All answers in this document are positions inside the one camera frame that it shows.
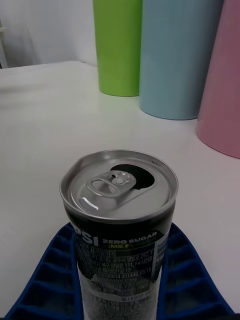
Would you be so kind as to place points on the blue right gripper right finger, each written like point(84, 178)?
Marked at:
point(187, 282)

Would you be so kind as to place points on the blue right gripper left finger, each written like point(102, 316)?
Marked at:
point(55, 280)

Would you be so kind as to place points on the black drink can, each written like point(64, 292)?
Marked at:
point(120, 225)

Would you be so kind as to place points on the pink plastic bin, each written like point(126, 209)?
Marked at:
point(222, 100)

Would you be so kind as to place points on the pale blue plastic bin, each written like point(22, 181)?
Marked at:
point(175, 62)

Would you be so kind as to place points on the green plastic bin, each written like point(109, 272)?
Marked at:
point(117, 50)

